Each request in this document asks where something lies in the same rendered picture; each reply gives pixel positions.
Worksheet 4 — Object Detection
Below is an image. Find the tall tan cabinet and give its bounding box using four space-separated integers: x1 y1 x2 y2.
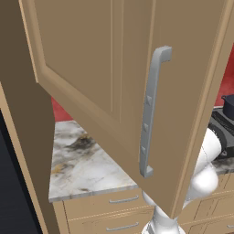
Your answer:
0 0 69 234

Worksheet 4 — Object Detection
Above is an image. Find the dark blue pot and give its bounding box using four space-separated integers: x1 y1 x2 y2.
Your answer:
220 93 234 122

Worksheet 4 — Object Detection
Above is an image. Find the tan drawer front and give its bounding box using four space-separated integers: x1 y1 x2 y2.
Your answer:
62 187 154 221
67 208 155 234
178 217 234 234
184 191 234 223

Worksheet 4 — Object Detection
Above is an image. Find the black hob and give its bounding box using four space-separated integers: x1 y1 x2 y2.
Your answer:
207 108 234 160

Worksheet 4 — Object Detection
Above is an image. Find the black appliance front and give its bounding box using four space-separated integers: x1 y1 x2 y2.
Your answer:
0 109 43 234

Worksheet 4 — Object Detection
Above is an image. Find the grey cabinet door handle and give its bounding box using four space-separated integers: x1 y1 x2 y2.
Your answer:
139 45 174 179

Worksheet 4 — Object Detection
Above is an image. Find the tan wall cabinet door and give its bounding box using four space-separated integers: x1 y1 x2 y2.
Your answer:
18 0 234 219

